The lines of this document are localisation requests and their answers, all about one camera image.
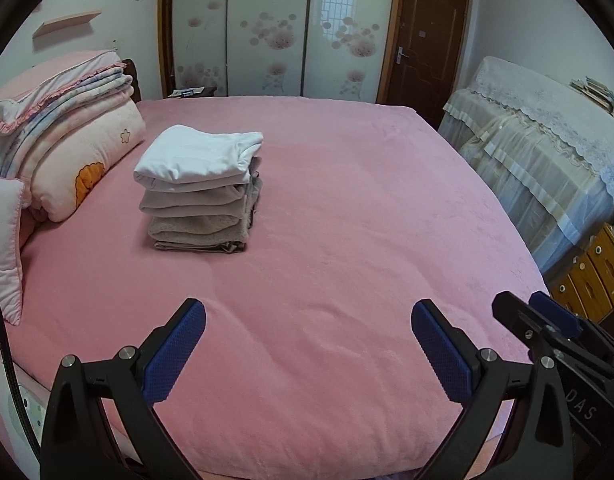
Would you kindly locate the brown wooden door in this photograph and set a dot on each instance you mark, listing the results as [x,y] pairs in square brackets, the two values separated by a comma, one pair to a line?
[427,60]

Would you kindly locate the white printed sweatshirt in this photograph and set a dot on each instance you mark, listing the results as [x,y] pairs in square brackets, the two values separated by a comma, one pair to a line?
[197,155]

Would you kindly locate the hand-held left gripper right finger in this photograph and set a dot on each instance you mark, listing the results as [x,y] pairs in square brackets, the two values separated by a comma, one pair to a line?
[442,360]

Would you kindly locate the taupe folded garment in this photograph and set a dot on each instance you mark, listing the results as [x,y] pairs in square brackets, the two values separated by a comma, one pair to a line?
[197,247]

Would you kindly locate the pink wall shelf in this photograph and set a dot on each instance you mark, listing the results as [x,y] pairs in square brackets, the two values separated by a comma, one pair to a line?
[67,21]

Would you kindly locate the floral sliding door wardrobe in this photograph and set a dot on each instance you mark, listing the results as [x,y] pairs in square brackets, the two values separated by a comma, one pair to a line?
[267,20]

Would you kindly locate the stack of books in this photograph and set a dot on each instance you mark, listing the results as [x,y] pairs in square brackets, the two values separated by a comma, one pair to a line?
[599,96]

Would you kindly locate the pile of folded quilts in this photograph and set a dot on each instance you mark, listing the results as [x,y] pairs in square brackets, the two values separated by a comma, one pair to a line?
[62,110]

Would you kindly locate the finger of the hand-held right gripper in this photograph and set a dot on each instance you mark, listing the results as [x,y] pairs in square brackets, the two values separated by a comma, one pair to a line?
[557,314]
[512,310]

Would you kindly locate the dark wooden headboard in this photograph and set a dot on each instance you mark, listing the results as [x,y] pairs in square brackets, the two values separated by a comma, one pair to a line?
[133,80]

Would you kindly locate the small pale pink cushion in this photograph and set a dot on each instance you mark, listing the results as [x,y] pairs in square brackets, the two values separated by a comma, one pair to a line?
[4,245]

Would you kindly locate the dark nightstand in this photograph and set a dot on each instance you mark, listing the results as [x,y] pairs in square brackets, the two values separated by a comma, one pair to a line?
[189,93]

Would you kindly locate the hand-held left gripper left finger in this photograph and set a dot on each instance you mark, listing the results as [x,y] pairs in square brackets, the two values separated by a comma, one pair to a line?
[177,355]

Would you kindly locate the stack of folded grey clothes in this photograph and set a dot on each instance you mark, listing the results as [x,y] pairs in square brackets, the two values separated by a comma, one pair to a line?
[187,201]
[192,228]

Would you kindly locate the lace covered piano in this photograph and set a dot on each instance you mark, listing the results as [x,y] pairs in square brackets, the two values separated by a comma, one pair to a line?
[537,150]

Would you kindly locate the printed pink bed sheet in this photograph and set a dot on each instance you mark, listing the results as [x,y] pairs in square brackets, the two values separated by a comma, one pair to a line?
[24,415]

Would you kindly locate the wooden drawer desk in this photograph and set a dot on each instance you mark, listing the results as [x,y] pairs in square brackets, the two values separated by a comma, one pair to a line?
[587,270]

